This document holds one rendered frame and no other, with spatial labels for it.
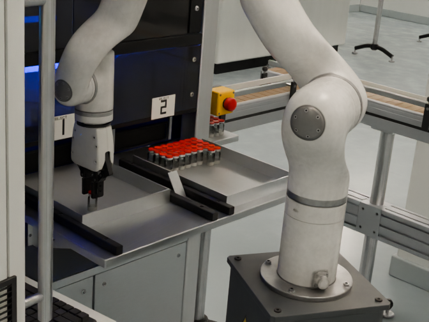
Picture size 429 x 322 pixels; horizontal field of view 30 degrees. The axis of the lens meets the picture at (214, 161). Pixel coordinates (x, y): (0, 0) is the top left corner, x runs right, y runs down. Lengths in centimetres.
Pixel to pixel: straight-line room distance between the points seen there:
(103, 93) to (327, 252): 58
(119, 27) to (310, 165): 49
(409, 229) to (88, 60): 157
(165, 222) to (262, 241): 205
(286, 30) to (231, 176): 70
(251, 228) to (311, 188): 245
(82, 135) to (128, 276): 65
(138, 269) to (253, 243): 155
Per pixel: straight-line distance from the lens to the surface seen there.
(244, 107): 262
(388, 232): 293
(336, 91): 146
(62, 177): 205
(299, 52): 152
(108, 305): 230
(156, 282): 241
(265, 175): 214
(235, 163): 220
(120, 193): 196
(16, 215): 128
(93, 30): 166
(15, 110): 122
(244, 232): 392
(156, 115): 218
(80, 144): 179
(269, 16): 150
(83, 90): 166
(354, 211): 299
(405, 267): 365
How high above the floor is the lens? 163
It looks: 20 degrees down
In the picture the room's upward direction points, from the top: 5 degrees clockwise
